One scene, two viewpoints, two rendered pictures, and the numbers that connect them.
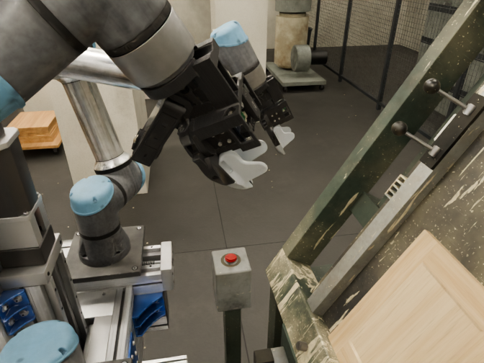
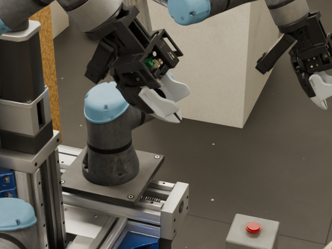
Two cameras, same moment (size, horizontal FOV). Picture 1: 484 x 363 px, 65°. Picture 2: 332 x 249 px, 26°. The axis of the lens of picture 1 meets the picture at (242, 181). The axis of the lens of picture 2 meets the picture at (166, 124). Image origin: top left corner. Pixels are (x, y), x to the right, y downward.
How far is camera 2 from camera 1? 0.69 m
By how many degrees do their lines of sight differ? 25
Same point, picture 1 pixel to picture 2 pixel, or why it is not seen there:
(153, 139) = (96, 64)
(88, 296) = (79, 213)
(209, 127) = (124, 66)
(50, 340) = (13, 211)
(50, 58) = (25, 9)
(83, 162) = not seen: hidden behind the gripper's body
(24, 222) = (25, 109)
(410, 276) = not seen: outside the picture
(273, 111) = (308, 54)
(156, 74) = (86, 25)
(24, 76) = (10, 17)
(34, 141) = not seen: hidden behind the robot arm
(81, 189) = (97, 94)
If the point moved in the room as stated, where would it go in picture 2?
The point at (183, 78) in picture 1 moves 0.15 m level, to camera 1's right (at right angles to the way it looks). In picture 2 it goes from (104, 30) to (201, 52)
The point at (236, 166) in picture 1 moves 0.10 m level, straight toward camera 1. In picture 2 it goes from (155, 100) to (120, 131)
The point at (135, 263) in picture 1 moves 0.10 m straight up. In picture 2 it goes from (133, 192) to (132, 159)
